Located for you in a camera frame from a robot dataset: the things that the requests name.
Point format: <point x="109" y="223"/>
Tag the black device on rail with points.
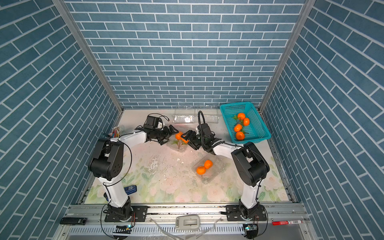
<point x="73" y="221"/>

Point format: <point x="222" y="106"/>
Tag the teal plastic basket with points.
<point x="256" y="132"/>

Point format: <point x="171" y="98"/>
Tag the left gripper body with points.
<point x="161" y="135"/>

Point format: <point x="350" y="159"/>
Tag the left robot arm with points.
<point x="107" y="158"/>

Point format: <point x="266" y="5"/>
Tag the red marker pen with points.
<point x="293" y="222"/>

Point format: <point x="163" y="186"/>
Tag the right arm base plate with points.
<point x="241" y="213"/>

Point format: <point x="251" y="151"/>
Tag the orange pair with leaves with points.
<point x="241" y="118"/>

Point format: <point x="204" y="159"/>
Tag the pink pen cup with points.
<point x="115" y="133"/>

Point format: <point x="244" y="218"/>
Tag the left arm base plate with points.
<point x="136" y="214"/>

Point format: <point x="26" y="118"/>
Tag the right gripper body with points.
<point x="197" y="142"/>

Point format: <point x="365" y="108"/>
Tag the blue card on table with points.
<point x="130" y="189"/>

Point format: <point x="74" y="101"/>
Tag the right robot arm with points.
<point x="250" y="164"/>

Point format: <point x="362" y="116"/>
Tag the grey box on rail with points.
<point x="188" y="223"/>

